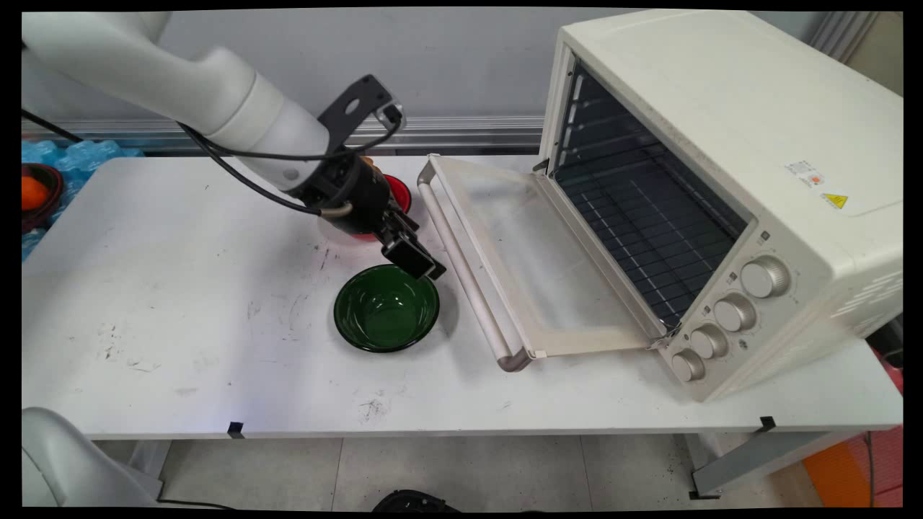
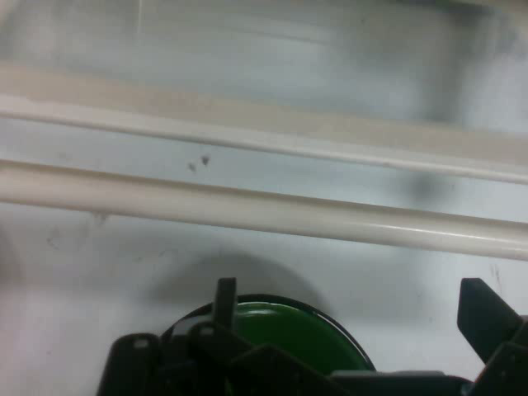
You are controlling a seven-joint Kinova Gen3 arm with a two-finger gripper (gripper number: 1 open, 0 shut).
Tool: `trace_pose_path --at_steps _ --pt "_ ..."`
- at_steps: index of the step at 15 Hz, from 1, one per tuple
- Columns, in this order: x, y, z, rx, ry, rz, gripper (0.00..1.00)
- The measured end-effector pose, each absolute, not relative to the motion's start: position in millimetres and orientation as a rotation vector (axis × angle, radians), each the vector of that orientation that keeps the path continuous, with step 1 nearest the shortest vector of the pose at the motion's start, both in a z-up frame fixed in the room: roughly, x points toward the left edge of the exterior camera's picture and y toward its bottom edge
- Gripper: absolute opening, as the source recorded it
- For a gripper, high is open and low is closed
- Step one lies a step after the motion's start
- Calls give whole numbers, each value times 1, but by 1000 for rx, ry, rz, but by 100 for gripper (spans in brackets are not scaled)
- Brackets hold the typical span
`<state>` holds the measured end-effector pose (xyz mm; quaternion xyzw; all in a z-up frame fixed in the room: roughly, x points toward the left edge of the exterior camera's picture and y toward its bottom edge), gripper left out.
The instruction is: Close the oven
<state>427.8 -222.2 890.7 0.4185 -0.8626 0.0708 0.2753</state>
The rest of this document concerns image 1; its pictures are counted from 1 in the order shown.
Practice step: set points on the black tape clip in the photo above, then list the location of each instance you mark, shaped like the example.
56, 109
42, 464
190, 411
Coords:
767, 424
235, 429

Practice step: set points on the black bin beside oven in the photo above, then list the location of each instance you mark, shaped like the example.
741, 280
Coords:
888, 339

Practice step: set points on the orange fruit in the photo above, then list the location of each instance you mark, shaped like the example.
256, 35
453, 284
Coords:
32, 193

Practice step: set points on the black object on floor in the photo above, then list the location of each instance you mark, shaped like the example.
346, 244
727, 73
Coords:
412, 501

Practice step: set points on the green bowl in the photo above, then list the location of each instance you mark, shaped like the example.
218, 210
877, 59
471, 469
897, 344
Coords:
382, 317

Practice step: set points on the orange floor panel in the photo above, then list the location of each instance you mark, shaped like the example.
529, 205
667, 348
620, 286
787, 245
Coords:
836, 476

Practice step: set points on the grey rounded machine housing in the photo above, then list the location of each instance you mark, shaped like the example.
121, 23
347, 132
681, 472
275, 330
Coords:
65, 461

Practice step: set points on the red floor mat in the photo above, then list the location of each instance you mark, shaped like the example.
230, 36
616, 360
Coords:
890, 468

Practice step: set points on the metal oven rack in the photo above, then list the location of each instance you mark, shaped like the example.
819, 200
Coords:
649, 231

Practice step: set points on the blue plastic bag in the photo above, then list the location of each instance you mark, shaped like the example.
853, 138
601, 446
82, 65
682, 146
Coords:
79, 155

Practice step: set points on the large silver oven knob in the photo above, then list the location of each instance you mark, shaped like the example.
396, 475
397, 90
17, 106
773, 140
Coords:
764, 277

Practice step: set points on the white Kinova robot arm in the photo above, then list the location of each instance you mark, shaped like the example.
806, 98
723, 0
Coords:
216, 94

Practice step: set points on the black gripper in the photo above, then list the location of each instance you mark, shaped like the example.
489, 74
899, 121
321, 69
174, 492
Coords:
357, 194

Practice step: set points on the grey table leg brace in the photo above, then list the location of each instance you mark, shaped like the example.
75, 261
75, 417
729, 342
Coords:
764, 458

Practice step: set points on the cream toaster oven body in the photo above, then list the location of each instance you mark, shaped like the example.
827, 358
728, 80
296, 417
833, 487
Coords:
721, 101

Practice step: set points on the dark red bowl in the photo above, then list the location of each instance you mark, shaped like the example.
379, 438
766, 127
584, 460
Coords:
52, 198

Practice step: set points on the grey ribbed curtain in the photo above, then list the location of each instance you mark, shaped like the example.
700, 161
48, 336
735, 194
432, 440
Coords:
840, 36

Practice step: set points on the yellow warning sticker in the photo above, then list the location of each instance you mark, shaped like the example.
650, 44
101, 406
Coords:
835, 200

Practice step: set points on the silver wall rail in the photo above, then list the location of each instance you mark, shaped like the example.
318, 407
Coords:
461, 133

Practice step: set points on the small silver oven knob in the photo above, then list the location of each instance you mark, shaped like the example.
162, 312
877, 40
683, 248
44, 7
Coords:
688, 366

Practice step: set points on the white label sticker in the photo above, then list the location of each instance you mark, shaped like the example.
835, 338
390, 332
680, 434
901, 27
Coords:
805, 173

